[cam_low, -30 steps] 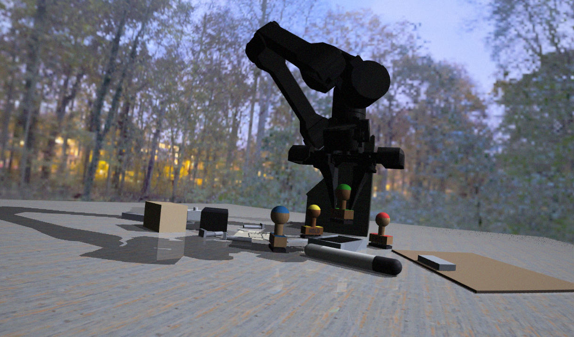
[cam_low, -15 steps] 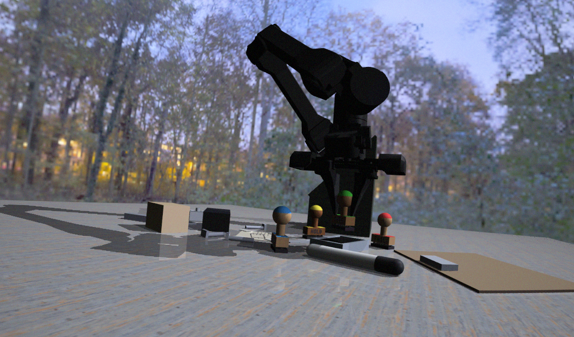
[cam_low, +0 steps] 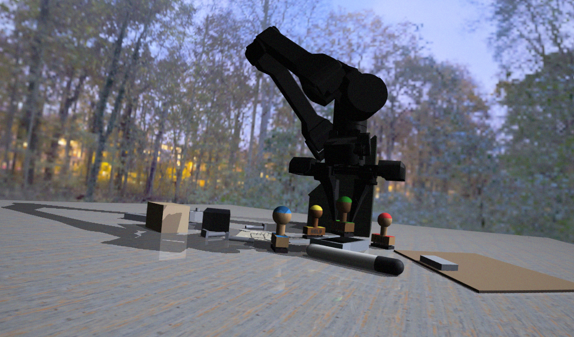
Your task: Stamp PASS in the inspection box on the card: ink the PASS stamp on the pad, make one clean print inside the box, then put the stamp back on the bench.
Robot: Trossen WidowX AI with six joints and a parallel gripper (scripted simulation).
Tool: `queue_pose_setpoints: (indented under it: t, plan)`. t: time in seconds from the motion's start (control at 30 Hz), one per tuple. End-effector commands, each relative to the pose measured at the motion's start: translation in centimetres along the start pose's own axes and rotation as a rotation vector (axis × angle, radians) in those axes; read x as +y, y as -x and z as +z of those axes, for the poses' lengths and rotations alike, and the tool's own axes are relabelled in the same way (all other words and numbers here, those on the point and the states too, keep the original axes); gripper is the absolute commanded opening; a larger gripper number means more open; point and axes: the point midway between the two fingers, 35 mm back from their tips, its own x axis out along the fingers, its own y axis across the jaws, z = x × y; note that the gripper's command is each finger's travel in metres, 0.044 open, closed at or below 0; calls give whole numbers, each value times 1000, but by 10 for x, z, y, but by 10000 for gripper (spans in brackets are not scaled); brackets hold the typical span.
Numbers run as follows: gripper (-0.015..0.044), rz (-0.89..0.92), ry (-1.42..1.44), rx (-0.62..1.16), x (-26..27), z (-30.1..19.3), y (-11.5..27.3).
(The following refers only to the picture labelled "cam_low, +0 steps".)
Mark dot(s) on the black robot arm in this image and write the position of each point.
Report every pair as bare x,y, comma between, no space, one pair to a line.
357,96

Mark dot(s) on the wooden rubber stamp with blue top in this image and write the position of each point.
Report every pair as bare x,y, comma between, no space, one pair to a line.
281,216

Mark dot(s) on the wooden rubber stamp with red-topped handle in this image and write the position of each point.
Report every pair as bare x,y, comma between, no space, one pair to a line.
382,240

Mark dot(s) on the brown wooden hand stamp with yellow knob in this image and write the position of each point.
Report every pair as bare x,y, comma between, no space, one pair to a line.
314,231

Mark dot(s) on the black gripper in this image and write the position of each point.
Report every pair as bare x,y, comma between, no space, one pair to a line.
367,174

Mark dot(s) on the tan cube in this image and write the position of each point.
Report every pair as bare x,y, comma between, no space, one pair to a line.
167,217

